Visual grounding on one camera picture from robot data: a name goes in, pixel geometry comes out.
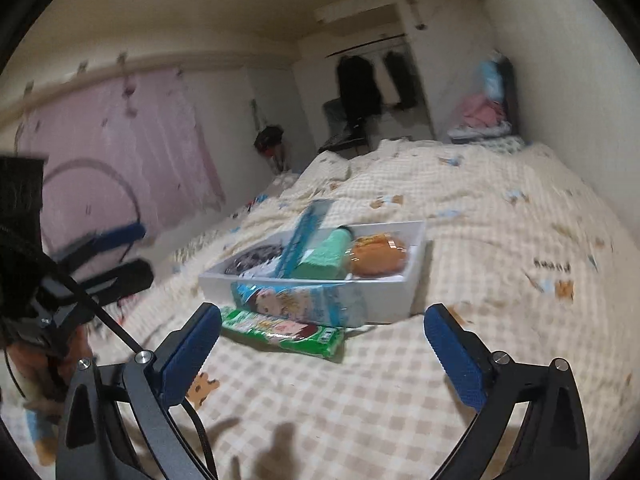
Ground pink curtain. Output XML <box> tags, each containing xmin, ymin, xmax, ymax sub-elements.
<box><xmin>14</xmin><ymin>66</ymin><xmax>227</xmax><ymax>258</ymax></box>

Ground white rectangular box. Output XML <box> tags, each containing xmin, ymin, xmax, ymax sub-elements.
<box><xmin>198</xmin><ymin>220</ymin><xmax>427</xmax><ymax>325</ymax></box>

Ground green bottle with black cap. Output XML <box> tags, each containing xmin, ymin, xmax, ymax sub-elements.
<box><xmin>291</xmin><ymin>226</ymin><xmax>357</xmax><ymax>282</ymax></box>

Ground blue cartoon snack box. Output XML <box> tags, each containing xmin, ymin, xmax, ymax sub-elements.
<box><xmin>231</xmin><ymin>281</ymin><xmax>367</xmax><ymax>329</ymax></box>
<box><xmin>274</xmin><ymin>199</ymin><xmax>337</xmax><ymax>279</ymax></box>

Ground blue plastic bag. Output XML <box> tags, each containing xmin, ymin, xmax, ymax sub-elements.
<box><xmin>479</xmin><ymin>59</ymin><xmax>504</xmax><ymax>102</ymax></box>

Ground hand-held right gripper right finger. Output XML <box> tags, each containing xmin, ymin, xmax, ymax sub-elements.
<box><xmin>424</xmin><ymin>303</ymin><xmax>591</xmax><ymax>480</ymax></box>

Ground pink clothes pile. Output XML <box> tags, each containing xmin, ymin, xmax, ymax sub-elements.
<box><xmin>459</xmin><ymin>91</ymin><xmax>507</xmax><ymax>129</ymax></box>

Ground black bag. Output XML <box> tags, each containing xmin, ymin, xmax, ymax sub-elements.
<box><xmin>254</xmin><ymin>124</ymin><xmax>287</xmax><ymax>157</ymax></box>

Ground black upright case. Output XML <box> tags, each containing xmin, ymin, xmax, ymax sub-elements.
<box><xmin>500</xmin><ymin>56</ymin><xmax>519</xmax><ymax>137</ymax></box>

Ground grey folded clothes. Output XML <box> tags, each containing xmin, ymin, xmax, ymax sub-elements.
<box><xmin>446</xmin><ymin>122</ymin><xmax>522</xmax><ymax>147</ymax></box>

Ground black mesh chair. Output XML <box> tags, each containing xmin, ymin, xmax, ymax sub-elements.
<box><xmin>318</xmin><ymin>99</ymin><xmax>372</xmax><ymax>157</ymax></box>

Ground person's left hand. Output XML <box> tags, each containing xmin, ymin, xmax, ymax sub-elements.
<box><xmin>11</xmin><ymin>326</ymin><xmax>90</xmax><ymax>406</ymax></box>

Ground black hanging garment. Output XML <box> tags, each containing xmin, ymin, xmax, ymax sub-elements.
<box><xmin>384</xmin><ymin>49</ymin><xmax>419</xmax><ymax>111</ymax></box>
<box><xmin>335</xmin><ymin>54</ymin><xmax>382</xmax><ymax>117</ymax></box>

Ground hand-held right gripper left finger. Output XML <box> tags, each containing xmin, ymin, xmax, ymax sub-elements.
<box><xmin>55</xmin><ymin>304</ymin><xmax>222</xmax><ymax>480</ymax></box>

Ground green snack packet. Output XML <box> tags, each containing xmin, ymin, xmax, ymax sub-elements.
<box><xmin>221</xmin><ymin>306</ymin><xmax>347</xmax><ymax>359</ymax></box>

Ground dark patterned snack packet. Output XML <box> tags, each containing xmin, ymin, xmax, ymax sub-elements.
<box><xmin>224</xmin><ymin>244</ymin><xmax>287</xmax><ymax>277</ymax></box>

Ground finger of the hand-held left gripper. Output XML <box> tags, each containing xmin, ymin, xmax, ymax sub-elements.
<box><xmin>50</xmin><ymin>222</ymin><xmax>147</xmax><ymax>269</ymax></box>
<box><xmin>70</xmin><ymin>259</ymin><xmax>154</xmax><ymax>307</ymax></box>

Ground orange bread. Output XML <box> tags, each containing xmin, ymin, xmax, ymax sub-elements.
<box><xmin>346</xmin><ymin>233</ymin><xmax>409</xmax><ymax>278</ymax></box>

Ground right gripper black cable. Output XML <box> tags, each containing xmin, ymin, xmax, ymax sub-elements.
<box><xmin>0</xmin><ymin>225</ymin><xmax>217</xmax><ymax>480</ymax></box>

